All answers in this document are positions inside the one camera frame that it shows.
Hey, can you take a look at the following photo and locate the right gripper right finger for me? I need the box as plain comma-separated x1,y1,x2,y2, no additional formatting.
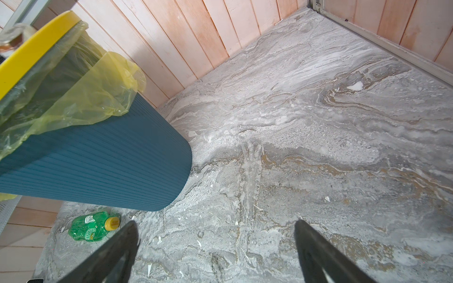
294,219,375,283

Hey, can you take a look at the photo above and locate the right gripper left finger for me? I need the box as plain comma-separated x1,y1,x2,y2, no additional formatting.
59,221,139,283

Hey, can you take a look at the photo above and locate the green plastic bottle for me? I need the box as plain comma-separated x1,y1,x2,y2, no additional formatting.
68,211,120,242

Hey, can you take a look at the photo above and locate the blue bin with yellow rim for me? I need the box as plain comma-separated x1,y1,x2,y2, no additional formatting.
1,11,192,211

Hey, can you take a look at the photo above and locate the yellow-green bin liner bag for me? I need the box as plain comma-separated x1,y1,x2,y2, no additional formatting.
1,20,146,202

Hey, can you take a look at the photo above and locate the white wire mesh shelf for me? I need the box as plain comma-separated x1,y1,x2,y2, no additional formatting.
0,195,22,233

